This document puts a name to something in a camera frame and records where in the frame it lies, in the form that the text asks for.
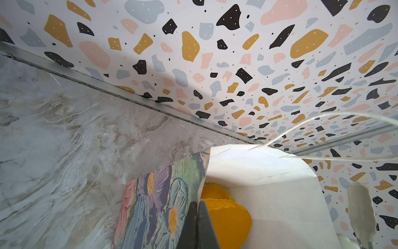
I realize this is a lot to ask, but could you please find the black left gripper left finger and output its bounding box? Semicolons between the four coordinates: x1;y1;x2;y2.
176;202;198;249

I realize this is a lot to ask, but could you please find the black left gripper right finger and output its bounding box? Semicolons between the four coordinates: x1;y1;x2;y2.
197;201;220;249

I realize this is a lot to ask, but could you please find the large oval seeded bread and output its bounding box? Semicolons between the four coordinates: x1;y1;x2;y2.
204;199;252;249

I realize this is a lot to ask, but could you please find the small round orange bun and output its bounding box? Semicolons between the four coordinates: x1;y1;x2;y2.
201;183;234;201

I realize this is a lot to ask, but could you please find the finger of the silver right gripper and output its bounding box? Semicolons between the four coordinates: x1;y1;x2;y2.
347;182;377;249

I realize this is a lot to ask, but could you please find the floral paper gift bag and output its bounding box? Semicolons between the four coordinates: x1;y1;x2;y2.
112;111;398;249

